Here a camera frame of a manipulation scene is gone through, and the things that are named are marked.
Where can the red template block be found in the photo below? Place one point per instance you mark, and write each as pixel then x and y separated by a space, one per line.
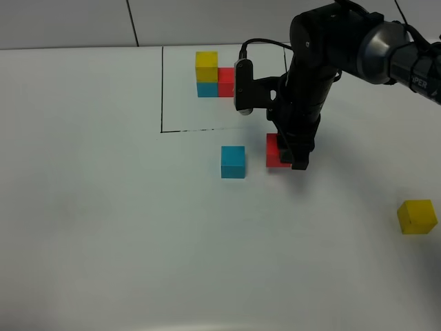
pixel 226 78

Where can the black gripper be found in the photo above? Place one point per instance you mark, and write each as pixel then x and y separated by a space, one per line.
pixel 296 114

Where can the yellow template block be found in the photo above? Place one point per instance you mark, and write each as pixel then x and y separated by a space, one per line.
pixel 206 66

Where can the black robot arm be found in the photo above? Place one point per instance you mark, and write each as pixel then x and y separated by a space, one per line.
pixel 342 37

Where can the blue template block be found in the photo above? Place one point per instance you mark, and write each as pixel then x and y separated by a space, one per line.
pixel 207 90

